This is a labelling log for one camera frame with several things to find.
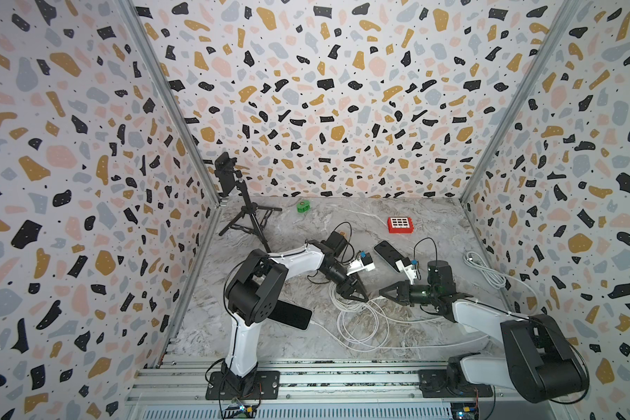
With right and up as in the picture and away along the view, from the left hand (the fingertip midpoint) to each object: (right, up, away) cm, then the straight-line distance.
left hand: (367, 295), depth 83 cm
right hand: (+5, 0, 0) cm, 5 cm away
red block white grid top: (+18, +22, +26) cm, 39 cm away
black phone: (-25, -9, +7) cm, 27 cm away
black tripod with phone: (-45, +39, 0) cm, 59 cm away
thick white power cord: (+49, +3, +12) cm, 50 cm away
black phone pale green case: (+11, +11, +20) cm, 26 cm away
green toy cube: (-24, +31, +34) cm, 52 cm away
